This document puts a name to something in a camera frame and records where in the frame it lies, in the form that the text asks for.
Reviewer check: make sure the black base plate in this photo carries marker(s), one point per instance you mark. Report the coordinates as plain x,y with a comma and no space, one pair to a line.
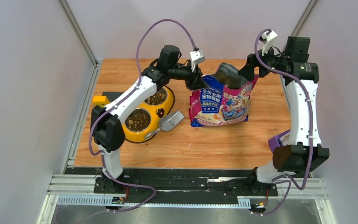
178,186

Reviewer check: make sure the colourful pet food bag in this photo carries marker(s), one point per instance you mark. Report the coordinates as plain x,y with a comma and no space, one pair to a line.
225,101

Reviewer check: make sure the yellow toy brick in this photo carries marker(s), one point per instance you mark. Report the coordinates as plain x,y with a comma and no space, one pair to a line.
100,101

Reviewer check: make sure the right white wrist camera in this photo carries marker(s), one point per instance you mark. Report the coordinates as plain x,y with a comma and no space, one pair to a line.
268,39

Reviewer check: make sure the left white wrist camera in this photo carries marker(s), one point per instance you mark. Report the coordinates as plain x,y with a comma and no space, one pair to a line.
196,57

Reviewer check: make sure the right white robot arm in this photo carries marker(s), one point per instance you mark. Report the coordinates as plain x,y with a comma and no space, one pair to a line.
302,152

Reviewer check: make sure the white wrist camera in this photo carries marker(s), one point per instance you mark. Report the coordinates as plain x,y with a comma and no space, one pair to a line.
196,57
268,39

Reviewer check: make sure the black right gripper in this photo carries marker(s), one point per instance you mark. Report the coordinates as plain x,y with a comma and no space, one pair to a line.
248,71

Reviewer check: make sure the purple object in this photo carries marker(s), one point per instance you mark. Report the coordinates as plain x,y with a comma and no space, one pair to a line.
278,140

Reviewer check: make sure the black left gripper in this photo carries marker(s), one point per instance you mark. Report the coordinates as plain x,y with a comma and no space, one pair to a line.
195,80

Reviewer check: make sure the dark grey toy baseplate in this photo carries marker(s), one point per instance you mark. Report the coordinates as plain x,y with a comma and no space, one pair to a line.
112,96

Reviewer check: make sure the silver metal scoop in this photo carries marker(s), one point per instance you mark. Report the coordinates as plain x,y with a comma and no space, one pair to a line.
167,123

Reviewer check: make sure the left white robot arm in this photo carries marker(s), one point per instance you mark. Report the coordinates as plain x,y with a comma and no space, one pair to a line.
106,122

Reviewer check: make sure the brown pet food kibble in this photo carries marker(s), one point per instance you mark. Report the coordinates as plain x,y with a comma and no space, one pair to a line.
140,119

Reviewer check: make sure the yellow double pet bowl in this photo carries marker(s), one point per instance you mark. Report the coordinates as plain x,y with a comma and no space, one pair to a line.
156,113

